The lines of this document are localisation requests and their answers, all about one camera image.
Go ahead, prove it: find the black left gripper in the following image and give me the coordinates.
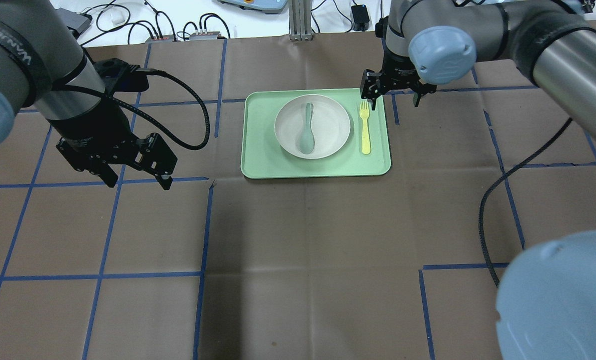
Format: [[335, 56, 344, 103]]
[[55, 58, 177, 191]]

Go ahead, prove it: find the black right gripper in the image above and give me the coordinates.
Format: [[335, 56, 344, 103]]
[[360, 47, 437, 111]]

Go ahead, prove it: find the yellow plastic fork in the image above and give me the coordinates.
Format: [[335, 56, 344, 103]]
[[359, 101, 371, 155]]

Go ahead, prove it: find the white round plate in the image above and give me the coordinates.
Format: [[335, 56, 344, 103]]
[[273, 94, 352, 160]]

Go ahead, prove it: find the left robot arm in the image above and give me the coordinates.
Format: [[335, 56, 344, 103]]
[[0, 0, 177, 191]]

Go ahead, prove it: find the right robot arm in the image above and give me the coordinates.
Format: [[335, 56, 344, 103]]
[[360, 0, 596, 360]]

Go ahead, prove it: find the black power adapter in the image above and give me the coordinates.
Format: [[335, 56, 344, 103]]
[[351, 4, 371, 32]]

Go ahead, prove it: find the grey-green plastic spoon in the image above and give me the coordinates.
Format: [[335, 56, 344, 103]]
[[298, 102, 315, 155]]

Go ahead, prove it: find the light green tray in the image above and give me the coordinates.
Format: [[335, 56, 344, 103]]
[[241, 88, 392, 179]]

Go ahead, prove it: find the small connector box left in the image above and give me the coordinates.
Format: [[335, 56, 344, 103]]
[[145, 35, 173, 44]]

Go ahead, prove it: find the small connector box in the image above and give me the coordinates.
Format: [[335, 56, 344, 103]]
[[187, 31, 225, 41], [145, 35, 173, 44]]

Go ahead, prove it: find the teach pendant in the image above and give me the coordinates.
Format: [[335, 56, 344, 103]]
[[218, 0, 288, 14]]

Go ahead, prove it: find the small connector box right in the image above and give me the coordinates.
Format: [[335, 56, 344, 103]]
[[187, 31, 225, 41]]

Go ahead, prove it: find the grey hub box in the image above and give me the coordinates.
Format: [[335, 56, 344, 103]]
[[55, 7, 92, 39]]

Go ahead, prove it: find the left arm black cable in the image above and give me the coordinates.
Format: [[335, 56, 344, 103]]
[[53, 69, 212, 152]]

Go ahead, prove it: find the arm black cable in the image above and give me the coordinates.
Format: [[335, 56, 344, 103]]
[[479, 118, 574, 288], [53, 69, 212, 152]]

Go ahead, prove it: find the aluminium frame post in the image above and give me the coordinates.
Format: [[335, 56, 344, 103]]
[[288, 0, 314, 42]]

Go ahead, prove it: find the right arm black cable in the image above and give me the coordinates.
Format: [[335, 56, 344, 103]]
[[479, 118, 574, 288]]

